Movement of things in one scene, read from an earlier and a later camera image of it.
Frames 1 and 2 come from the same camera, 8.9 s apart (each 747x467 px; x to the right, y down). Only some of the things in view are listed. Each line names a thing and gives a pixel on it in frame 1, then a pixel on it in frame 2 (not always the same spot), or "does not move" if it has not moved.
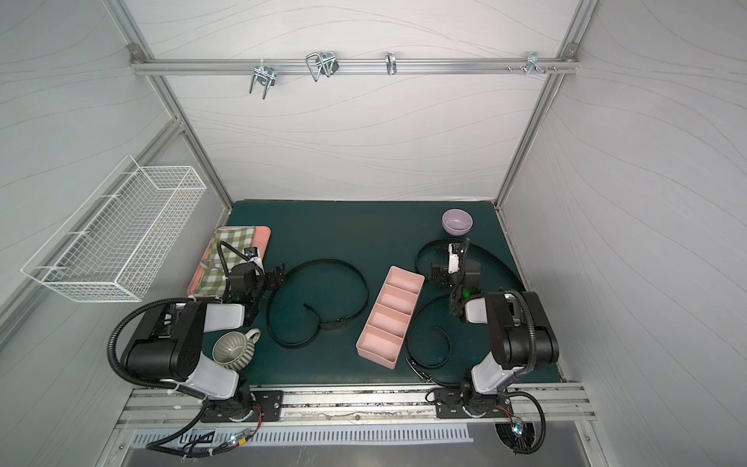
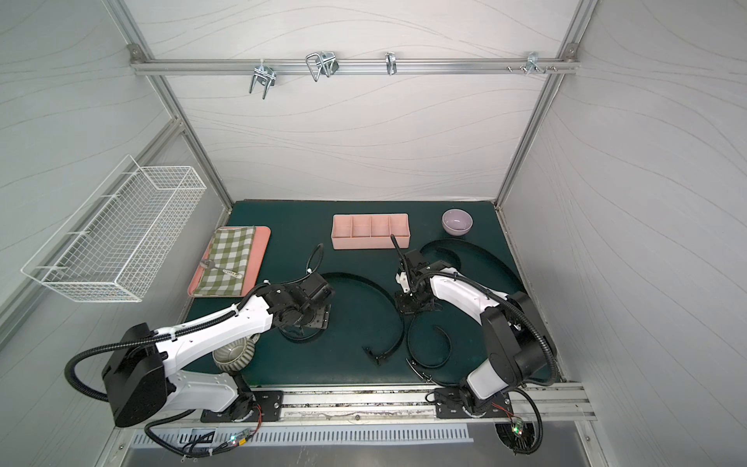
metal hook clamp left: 265,75 does not move
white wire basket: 117,242 does not move
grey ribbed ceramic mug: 234,350 does not move
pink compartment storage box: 389,320 -> 371,231
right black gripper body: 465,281 -> 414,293
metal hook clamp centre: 325,62 does not move
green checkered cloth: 212,279 does not move
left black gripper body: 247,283 -> 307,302
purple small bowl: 457,222 does not move
